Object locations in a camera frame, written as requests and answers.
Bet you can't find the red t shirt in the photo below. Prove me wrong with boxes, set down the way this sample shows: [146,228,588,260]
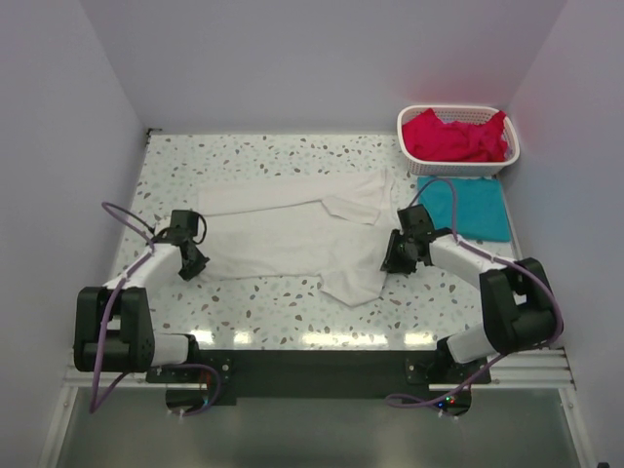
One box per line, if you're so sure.
[402,108,508,164]

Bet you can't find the folded teal t shirt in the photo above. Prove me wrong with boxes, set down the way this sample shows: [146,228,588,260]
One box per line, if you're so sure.
[418,177,511,243]

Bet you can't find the white t shirt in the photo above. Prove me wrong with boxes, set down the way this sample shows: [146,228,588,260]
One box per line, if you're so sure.
[198,170,398,307]

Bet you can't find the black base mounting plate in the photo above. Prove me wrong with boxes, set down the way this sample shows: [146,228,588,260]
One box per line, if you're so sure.
[146,350,491,414]

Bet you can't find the aluminium frame rail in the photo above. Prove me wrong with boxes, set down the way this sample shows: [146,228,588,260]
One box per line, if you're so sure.
[61,349,576,390]

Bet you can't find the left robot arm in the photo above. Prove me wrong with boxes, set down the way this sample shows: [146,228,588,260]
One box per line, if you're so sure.
[73,210,209,382]

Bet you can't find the white plastic laundry basket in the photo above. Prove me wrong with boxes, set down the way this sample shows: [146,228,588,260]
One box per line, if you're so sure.
[397,104,520,176]

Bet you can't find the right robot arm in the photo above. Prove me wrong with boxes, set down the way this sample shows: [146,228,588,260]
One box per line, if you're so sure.
[381,205,564,383]

